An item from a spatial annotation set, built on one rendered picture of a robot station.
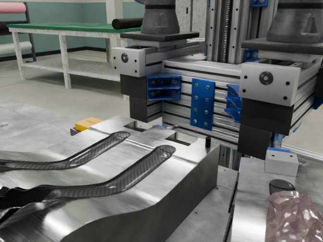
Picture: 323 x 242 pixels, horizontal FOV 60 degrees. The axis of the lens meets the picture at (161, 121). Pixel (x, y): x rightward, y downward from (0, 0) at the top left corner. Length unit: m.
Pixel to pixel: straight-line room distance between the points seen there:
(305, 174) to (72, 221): 0.40
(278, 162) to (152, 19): 0.73
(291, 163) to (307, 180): 0.04
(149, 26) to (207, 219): 0.77
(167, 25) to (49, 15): 7.22
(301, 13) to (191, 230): 0.62
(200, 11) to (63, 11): 3.94
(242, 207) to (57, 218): 0.21
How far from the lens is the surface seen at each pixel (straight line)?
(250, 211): 0.37
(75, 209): 0.32
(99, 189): 0.41
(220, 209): 0.52
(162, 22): 1.08
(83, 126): 0.76
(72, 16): 8.63
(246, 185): 0.49
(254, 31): 1.09
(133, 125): 0.63
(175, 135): 0.57
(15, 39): 5.28
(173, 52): 1.11
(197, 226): 0.48
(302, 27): 0.85
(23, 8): 6.72
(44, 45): 8.10
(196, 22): 6.15
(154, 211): 0.39
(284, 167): 0.53
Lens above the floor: 1.12
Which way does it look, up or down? 22 degrees down
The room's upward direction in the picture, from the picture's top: straight up
